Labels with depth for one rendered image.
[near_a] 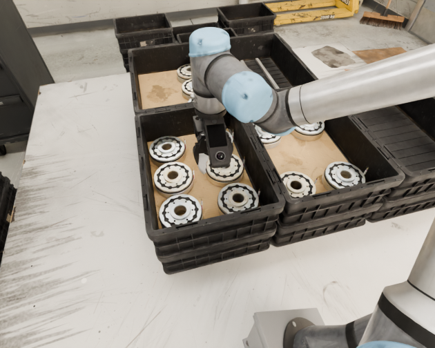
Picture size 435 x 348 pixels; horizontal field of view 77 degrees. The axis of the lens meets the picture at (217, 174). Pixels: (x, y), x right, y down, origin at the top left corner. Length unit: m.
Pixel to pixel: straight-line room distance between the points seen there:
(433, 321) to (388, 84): 0.33
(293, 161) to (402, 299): 0.56
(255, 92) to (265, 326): 0.36
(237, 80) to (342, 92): 0.18
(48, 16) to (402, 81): 3.81
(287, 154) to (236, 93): 0.43
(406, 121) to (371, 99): 0.62
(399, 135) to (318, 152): 0.29
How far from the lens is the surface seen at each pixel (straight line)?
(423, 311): 0.31
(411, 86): 0.50
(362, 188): 0.69
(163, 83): 1.13
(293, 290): 0.77
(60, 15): 4.00
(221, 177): 0.71
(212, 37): 0.53
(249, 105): 0.45
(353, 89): 0.51
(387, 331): 0.33
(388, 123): 1.08
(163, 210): 0.67
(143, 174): 0.66
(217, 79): 0.48
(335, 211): 0.76
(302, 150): 0.87
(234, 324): 0.73
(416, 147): 1.04
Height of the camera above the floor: 1.42
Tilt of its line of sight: 50 degrees down
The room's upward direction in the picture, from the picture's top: straight up
